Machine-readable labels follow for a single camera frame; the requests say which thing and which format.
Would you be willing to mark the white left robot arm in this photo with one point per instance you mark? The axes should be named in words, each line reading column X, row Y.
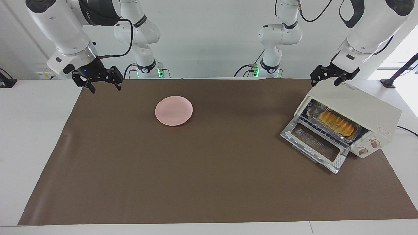
column 369, row 29

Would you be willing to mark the glass oven door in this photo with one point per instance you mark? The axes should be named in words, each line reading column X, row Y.
column 313, row 147

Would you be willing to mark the black clamp mount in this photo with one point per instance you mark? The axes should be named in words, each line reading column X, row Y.
column 6, row 81

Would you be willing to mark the pink round plate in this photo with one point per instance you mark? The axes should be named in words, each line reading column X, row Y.
column 173, row 111

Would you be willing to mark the yellow sliced bread loaf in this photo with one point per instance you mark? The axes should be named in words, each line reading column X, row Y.
column 336, row 123

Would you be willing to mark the cream toaster oven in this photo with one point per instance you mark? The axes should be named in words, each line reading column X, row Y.
column 359, row 104

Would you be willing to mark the black camera stand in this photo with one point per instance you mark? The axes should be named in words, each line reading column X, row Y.
column 396, row 75

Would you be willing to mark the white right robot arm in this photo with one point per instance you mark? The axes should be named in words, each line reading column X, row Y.
column 65, row 29

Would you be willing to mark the brown table mat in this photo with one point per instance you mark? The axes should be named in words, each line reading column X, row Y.
column 209, row 169

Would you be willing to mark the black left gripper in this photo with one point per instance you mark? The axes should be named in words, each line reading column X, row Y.
column 333, row 72

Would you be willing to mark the cream oven knob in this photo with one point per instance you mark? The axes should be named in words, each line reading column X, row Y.
column 363, row 150
column 375, row 143

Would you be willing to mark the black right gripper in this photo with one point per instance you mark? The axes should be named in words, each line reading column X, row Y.
column 94, row 72

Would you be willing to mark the white wall socket box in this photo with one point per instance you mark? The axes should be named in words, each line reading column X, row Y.
column 44, row 75

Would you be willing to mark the aluminium foil tray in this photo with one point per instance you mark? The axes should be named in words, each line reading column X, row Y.
column 312, row 114

